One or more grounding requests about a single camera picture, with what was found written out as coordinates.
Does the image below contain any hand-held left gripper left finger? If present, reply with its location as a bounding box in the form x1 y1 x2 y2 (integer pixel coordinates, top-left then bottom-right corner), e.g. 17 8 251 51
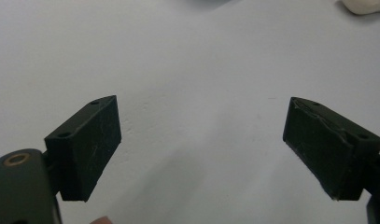
43 94 122 203

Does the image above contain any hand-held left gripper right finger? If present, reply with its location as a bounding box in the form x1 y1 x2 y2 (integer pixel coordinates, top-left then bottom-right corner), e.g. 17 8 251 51
282 96 380 202

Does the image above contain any cream white rounded object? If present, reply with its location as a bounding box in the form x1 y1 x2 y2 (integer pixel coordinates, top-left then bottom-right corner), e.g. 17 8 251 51
341 0 380 16

